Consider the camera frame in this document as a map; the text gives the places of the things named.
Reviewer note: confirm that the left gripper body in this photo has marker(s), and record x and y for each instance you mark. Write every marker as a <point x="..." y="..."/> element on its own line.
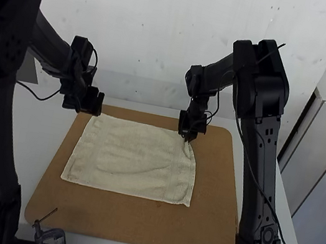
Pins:
<point x="89" y="101"/>

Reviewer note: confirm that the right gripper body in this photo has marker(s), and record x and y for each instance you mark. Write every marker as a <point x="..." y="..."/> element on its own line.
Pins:
<point x="194" y="119"/>

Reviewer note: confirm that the pale towel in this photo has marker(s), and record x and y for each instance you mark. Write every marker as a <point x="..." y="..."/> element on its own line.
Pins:
<point x="134" y="161"/>

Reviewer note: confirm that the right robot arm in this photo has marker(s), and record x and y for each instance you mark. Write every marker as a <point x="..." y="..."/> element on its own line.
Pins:
<point x="259" y="151"/>

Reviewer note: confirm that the cork mat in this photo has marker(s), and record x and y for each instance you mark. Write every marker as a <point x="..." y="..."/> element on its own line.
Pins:
<point x="133" y="221"/>

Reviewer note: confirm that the black clamp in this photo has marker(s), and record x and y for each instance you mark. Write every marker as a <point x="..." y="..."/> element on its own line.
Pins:
<point x="48" y="234"/>

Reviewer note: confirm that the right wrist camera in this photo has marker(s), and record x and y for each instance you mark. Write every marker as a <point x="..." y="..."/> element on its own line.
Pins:
<point x="193" y="78"/>

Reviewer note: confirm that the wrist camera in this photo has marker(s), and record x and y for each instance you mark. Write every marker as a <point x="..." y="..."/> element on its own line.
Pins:
<point x="81" y="47"/>
<point x="193" y="78"/>

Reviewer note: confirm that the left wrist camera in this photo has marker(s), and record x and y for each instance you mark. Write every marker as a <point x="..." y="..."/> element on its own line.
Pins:
<point x="81" y="47"/>

